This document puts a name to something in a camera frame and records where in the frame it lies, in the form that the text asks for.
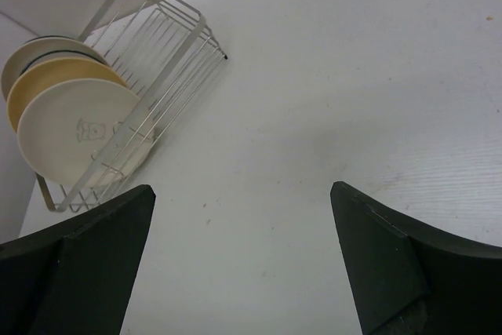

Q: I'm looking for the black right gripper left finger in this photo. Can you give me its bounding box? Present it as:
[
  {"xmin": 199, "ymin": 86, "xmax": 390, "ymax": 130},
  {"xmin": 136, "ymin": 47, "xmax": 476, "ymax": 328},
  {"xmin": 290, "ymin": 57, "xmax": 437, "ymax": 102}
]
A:
[{"xmin": 1, "ymin": 184, "xmax": 156, "ymax": 334}]

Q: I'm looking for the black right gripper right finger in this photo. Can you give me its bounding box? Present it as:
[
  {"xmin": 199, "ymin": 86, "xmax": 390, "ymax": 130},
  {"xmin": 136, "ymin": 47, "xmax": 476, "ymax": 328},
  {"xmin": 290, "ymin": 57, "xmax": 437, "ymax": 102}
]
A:
[{"xmin": 330, "ymin": 181, "xmax": 501, "ymax": 334}]

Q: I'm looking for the cream plate with bear print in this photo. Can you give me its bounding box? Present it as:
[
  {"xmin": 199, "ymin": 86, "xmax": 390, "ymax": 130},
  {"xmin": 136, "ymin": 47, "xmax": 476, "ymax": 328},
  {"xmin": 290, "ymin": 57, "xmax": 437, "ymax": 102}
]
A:
[{"xmin": 17, "ymin": 78, "xmax": 155, "ymax": 188}]

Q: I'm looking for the tan beige plate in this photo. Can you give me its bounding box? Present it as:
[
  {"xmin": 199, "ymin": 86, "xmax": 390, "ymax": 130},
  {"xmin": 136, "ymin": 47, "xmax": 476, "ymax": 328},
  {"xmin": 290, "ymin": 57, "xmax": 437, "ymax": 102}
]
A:
[{"xmin": 6, "ymin": 57, "xmax": 128, "ymax": 132}]

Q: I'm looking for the white plate thin teal rim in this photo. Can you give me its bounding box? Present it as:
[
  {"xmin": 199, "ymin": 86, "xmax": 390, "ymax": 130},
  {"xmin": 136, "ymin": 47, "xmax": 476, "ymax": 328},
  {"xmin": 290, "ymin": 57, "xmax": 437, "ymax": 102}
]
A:
[{"xmin": 1, "ymin": 38, "xmax": 108, "ymax": 100}]

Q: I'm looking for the white plate wide teal band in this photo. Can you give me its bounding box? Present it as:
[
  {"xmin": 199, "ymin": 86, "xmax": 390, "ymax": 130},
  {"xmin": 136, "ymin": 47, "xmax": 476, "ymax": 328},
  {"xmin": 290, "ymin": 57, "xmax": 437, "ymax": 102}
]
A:
[{"xmin": 24, "ymin": 35, "xmax": 78, "ymax": 45}]

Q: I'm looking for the silver wire dish rack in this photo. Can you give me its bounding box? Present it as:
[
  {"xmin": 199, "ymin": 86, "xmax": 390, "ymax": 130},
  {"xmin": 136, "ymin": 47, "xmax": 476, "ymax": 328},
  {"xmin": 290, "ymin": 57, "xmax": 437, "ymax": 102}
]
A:
[{"xmin": 37, "ymin": 0, "xmax": 227, "ymax": 213}]

